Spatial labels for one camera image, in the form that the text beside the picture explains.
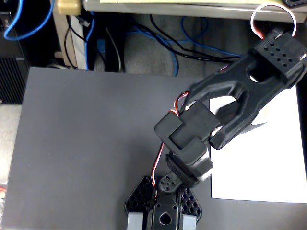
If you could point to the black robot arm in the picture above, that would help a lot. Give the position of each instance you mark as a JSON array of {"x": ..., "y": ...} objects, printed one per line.
[{"x": 192, "y": 127}]

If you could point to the black mesh robot base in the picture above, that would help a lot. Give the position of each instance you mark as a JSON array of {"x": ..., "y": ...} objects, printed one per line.
[{"x": 139, "y": 194}]

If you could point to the beige desk leg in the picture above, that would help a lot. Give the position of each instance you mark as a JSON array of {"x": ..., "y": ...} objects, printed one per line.
[{"x": 76, "y": 48}]

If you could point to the grey desk top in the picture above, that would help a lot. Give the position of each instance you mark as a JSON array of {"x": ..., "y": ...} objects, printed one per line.
[{"x": 168, "y": 10}]

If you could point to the grey table clamp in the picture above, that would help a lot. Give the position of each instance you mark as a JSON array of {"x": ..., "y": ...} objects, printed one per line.
[
  {"x": 134, "y": 221},
  {"x": 189, "y": 222}
]

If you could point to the clear network plug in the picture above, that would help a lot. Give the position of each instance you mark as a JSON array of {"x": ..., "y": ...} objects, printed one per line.
[{"x": 84, "y": 22}]

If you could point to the white paper sheet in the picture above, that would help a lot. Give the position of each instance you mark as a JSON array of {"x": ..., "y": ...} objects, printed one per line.
[{"x": 259, "y": 167}]

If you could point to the beige plastic cap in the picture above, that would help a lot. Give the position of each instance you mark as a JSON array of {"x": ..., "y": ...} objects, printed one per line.
[{"x": 69, "y": 6}]

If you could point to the black computer tower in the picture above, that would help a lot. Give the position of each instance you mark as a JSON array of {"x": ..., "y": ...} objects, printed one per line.
[{"x": 9, "y": 79}]

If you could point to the black desk device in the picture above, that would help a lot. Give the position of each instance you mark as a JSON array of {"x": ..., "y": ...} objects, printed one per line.
[{"x": 297, "y": 2}]

